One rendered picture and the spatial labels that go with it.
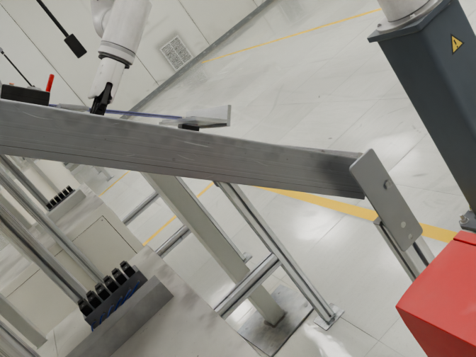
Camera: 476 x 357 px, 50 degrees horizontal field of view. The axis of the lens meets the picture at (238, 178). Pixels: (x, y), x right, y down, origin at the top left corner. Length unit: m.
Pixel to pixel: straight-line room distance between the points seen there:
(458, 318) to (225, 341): 0.50
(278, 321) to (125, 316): 0.90
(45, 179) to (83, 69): 3.52
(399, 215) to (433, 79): 0.70
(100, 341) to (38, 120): 0.56
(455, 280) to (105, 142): 0.42
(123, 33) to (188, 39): 8.05
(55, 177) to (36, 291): 3.56
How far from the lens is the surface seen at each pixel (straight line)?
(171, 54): 9.13
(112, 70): 1.20
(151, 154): 0.65
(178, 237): 2.19
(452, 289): 0.44
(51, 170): 5.66
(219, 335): 0.87
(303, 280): 1.64
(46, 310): 2.22
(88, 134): 0.63
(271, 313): 1.84
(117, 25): 1.23
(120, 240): 2.17
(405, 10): 1.40
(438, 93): 1.45
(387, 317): 1.63
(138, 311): 1.06
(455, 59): 1.44
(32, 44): 8.80
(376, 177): 0.75
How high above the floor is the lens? 1.08
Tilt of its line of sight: 20 degrees down
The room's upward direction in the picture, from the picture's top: 37 degrees counter-clockwise
